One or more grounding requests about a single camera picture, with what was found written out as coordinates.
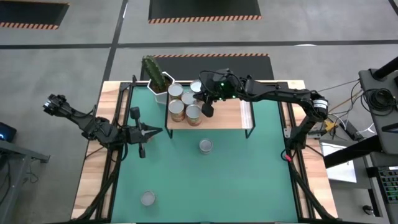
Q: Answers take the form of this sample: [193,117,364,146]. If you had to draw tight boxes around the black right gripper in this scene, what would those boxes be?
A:
[194,68,246,118]

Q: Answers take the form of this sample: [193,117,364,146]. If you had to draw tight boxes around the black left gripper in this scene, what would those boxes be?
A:
[124,107,164,159]

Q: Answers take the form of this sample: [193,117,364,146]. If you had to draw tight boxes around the tin can dark label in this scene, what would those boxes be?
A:
[189,79,203,93]

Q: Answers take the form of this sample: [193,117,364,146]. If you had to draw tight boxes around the green beans can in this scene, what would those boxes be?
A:
[167,83,185,102]

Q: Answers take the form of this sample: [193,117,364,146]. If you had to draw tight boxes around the chicken soup can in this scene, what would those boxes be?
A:
[198,138,214,156]

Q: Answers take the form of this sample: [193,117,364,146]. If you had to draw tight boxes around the wooden shelf black metal legs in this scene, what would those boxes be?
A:
[164,88,256,139]

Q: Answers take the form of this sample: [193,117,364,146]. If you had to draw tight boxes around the white plant pot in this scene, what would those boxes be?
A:
[146,71,175,105]

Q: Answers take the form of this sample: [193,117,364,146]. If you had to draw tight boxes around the green cactus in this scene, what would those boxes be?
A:
[141,55,167,91]

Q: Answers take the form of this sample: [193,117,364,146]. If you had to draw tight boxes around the tin can silver lid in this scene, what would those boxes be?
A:
[139,190,157,207]

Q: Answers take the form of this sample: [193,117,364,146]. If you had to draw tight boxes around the green table mat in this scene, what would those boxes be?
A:
[111,85,299,223]

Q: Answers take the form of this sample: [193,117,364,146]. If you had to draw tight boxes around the black striped-edge floor mat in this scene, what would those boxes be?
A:
[0,1,70,30]
[147,0,262,24]

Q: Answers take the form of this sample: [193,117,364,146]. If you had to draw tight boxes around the grey desk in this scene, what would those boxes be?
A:
[0,139,50,215]

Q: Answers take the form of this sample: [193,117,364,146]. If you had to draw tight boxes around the black device with blue light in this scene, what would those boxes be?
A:
[0,121,17,143]

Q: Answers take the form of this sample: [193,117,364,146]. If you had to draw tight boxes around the white paper sheet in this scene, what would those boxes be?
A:
[320,141,358,184]

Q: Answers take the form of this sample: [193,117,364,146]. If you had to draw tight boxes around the backlit keyboard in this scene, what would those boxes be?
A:
[377,166,398,205]

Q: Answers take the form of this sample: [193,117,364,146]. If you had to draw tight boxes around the black metal table frame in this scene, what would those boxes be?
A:
[71,74,338,224]

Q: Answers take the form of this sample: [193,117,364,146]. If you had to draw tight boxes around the coiled black cable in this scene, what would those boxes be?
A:
[362,88,398,112]

